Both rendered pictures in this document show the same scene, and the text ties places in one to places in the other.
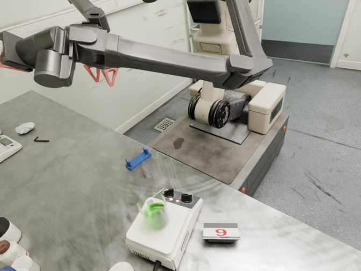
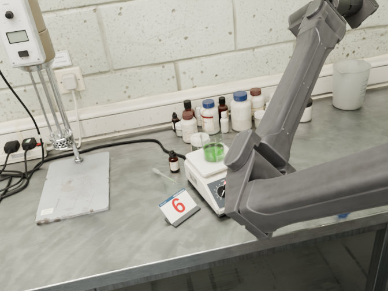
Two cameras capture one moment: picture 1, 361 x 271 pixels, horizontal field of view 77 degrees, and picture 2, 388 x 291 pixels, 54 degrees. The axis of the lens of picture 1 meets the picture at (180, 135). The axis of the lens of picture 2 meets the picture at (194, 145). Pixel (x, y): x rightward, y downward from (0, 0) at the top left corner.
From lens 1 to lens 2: 1.01 m
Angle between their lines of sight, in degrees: 95
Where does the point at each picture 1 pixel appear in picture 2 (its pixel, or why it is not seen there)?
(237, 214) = (182, 233)
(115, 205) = not seen: hidden behind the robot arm
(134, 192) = not seen: hidden behind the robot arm
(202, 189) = (235, 227)
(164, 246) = (191, 154)
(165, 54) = (288, 74)
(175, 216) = (206, 165)
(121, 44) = (304, 34)
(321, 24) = not seen: outside the picture
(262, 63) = (234, 191)
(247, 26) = (318, 172)
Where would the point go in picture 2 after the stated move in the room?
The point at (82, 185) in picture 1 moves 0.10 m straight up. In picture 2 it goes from (332, 153) to (335, 125)
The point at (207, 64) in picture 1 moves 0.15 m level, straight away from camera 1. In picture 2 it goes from (265, 119) to (351, 146)
